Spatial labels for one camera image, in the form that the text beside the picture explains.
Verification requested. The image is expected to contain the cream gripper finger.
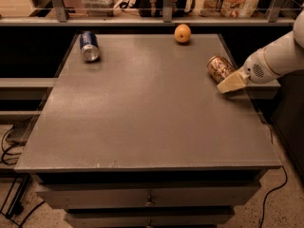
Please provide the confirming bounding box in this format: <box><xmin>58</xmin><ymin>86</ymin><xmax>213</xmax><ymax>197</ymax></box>
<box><xmin>217</xmin><ymin>70</ymin><xmax>249</xmax><ymax>93</ymax></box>

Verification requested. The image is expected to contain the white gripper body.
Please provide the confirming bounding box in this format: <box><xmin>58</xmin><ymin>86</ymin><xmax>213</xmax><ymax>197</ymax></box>
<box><xmin>240</xmin><ymin>47</ymin><xmax>280</xmax><ymax>84</ymax></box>

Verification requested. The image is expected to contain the orange soda can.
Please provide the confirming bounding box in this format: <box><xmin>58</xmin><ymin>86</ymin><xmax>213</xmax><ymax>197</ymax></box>
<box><xmin>207</xmin><ymin>55</ymin><xmax>234</xmax><ymax>84</ymax></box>

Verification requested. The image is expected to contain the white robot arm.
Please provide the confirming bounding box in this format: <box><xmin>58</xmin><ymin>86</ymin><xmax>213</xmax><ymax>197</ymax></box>
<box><xmin>218</xmin><ymin>10</ymin><xmax>304</xmax><ymax>93</ymax></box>

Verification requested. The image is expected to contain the blue pepsi can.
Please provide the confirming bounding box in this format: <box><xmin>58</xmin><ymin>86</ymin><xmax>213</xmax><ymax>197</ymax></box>
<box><xmin>79</xmin><ymin>31</ymin><xmax>100</xmax><ymax>62</ymax></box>

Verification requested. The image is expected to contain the snack bag on shelf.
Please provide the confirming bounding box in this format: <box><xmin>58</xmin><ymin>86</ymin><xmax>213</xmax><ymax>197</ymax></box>
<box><xmin>199</xmin><ymin>0</ymin><xmax>259</xmax><ymax>18</ymax></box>

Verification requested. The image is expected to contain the orange fruit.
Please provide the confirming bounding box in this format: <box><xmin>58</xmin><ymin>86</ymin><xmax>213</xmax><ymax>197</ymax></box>
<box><xmin>174</xmin><ymin>24</ymin><xmax>191</xmax><ymax>44</ymax></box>

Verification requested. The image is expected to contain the grey drawer cabinet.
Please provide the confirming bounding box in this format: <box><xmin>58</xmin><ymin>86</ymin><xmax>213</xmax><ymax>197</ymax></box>
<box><xmin>16</xmin><ymin>34</ymin><xmax>280</xmax><ymax>228</ymax></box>

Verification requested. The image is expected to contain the black device on shelf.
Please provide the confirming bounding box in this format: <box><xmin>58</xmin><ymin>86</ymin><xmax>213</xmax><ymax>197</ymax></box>
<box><xmin>134</xmin><ymin>0</ymin><xmax>196</xmax><ymax>17</ymax></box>

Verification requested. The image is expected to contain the black floor cable right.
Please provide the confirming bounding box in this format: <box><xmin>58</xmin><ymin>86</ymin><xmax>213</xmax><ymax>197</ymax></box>
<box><xmin>258</xmin><ymin>165</ymin><xmax>289</xmax><ymax>228</ymax></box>

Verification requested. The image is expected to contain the grey metal shelf rail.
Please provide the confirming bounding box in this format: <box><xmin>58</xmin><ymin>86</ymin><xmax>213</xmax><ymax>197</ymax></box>
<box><xmin>0</xmin><ymin>0</ymin><xmax>303</xmax><ymax>27</ymax></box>

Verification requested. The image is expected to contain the black cables left floor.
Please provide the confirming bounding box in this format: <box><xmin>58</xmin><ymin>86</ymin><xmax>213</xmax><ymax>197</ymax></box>
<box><xmin>0</xmin><ymin>117</ymin><xmax>46</xmax><ymax>228</ymax></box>

